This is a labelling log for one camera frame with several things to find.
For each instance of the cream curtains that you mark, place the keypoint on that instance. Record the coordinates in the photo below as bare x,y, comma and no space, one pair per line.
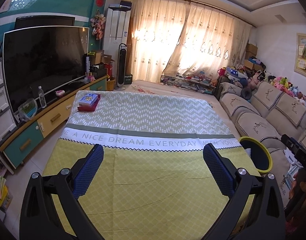
177,37

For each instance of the clear water bottle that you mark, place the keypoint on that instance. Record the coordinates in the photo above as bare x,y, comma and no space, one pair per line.
42,97

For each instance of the glass fish bowl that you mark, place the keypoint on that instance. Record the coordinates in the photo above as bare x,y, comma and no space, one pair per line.
28,110

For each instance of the black tower fan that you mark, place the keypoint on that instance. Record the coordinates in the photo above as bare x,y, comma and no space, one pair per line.
122,53

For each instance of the pile of plush toys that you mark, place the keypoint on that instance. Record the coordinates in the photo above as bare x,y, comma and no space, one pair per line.
282,84

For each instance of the framed wall picture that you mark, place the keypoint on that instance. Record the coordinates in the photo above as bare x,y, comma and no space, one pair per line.
300,58

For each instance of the low shelf with books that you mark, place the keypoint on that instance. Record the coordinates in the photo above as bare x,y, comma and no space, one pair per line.
197,85

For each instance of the pink small object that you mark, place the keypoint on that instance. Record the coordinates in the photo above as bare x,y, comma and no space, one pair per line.
60,93

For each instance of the large black television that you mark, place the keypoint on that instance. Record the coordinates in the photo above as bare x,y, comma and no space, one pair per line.
44,57

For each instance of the white drawer unit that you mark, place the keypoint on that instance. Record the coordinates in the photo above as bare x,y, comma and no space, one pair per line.
7,122

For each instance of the blue card box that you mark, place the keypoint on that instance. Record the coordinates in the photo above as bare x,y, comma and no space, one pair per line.
88,100

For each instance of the yellow green tablecloth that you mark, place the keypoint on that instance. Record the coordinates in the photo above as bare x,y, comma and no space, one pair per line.
153,182

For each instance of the white standing air conditioner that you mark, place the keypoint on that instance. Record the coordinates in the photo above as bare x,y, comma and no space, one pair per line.
116,30

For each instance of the red fire extinguisher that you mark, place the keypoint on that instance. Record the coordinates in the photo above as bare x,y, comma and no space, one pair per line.
109,68

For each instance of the teal yellow tv cabinet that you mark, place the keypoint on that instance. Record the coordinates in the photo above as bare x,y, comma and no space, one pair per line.
26,138

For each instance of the beige sofa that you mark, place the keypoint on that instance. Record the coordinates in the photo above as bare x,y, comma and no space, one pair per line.
269,114

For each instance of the pink artificial flowers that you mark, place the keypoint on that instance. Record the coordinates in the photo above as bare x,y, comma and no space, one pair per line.
98,25

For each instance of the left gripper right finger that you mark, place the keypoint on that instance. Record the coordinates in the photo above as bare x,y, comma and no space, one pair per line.
254,209

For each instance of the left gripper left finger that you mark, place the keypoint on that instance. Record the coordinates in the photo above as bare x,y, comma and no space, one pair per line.
39,218

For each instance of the stacked cardboard boxes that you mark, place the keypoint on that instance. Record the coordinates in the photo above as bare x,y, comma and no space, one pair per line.
251,61

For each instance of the yellow rimmed trash bin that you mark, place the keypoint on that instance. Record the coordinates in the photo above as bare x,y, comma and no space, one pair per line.
258,153

